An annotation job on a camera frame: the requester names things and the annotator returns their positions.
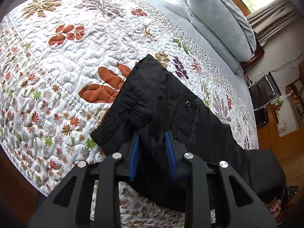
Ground black padded pants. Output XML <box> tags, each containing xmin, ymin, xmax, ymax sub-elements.
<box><xmin>91</xmin><ymin>55</ymin><xmax>286</xmax><ymax>211</ymax></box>

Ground person's right hand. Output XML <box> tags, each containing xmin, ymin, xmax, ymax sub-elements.
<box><xmin>269</xmin><ymin>199</ymin><xmax>282</xmax><ymax>218</ymax></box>

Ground wooden desk with drawers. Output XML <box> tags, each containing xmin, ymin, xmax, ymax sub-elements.
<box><xmin>254</xmin><ymin>104</ymin><xmax>279</xmax><ymax>149</ymax></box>

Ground black mesh office chair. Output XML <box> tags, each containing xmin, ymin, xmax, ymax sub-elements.
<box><xmin>249</xmin><ymin>72</ymin><xmax>281</xmax><ymax>111</ymax></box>

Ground dark wooden headboard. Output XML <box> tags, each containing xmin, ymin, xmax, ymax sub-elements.
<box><xmin>241</xmin><ymin>42</ymin><xmax>265</xmax><ymax>70</ymax></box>

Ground floral quilted bedspread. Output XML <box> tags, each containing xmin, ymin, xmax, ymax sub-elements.
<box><xmin>0</xmin><ymin>0</ymin><xmax>259</xmax><ymax>228</ymax></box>

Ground grey beige curtain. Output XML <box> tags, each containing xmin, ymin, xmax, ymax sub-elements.
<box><xmin>246</xmin><ymin>0</ymin><xmax>299</xmax><ymax>46</ymax></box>

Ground folded light blue duvet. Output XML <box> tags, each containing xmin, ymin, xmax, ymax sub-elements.
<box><xmin>188</xmin><ymin>0</ymin><xmax>257</xmax><ymax>62</ymax></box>

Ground light blue bed sheet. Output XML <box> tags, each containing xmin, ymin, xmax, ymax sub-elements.
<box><xmin>145</xmin><ymin>0</ymin><xmax>253</xmax><ymax>113</ymax></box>

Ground wooden wall bookshelf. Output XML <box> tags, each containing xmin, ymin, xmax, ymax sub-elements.
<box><xmin>285</xmin><ymin>78</ymin><xmax>303</xmax><ymax>128</ymax></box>

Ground white wall cable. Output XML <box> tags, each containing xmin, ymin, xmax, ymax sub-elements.
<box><xmin>253</xmin><ymin>52</ymin><xmax>304</xmax><ymax>82</ymax></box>

